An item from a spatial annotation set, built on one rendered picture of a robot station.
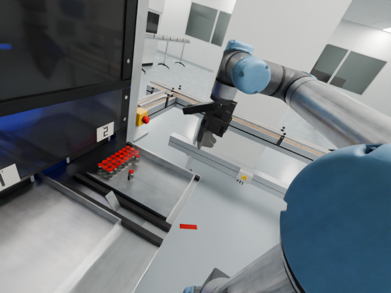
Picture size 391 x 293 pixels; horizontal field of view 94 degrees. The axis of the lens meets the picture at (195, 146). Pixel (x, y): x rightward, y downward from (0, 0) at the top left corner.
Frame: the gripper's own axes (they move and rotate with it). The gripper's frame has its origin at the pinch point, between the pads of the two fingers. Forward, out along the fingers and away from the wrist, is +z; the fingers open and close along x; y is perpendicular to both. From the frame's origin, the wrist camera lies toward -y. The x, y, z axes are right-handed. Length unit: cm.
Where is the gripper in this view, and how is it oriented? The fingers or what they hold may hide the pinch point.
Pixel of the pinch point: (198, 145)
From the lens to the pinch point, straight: 68.0
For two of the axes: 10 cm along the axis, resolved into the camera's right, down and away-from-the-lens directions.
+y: 8.9, 4.1, -1.8
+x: 3.6, -4.2, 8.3
